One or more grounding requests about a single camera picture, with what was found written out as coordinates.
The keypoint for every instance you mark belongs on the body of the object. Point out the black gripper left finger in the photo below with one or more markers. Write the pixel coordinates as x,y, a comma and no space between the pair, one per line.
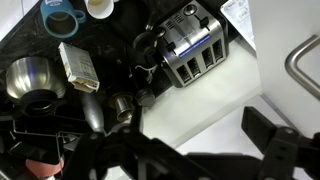
110,156

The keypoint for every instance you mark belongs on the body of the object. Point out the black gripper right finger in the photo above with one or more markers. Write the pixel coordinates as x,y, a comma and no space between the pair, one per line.
286,156

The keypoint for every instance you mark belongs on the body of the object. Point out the white cupboard door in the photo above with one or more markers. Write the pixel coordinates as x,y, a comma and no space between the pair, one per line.
276,26

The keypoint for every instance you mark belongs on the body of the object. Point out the silver metal water bottle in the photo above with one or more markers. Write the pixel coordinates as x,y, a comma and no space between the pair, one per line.
93,113

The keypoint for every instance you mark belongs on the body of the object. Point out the pink bowl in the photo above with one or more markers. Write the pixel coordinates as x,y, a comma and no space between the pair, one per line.
43,168

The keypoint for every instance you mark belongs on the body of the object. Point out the dark lidded jar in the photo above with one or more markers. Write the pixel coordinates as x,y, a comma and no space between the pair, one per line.
145,97

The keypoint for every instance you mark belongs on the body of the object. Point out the white paper carton box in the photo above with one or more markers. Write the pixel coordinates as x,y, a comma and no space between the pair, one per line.
78,65

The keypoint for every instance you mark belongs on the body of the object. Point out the wide steel carafe black rim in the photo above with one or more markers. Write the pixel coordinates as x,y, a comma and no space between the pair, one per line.
30,75

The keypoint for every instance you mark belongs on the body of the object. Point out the black gooseneck kettle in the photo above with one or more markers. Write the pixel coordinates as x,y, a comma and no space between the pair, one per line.
145,41

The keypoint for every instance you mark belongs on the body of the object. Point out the steel four-slot toaster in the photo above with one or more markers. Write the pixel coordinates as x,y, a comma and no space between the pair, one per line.
193,43

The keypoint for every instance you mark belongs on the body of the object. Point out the white ceramic mug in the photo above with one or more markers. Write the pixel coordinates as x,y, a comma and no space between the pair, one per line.
100,11

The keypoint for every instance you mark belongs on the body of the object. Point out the small framed whiteboard sign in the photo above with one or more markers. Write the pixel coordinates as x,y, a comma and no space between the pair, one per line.
238,16

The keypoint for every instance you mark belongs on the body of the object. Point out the teal insulated mug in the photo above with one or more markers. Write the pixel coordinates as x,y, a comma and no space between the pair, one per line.
46,13

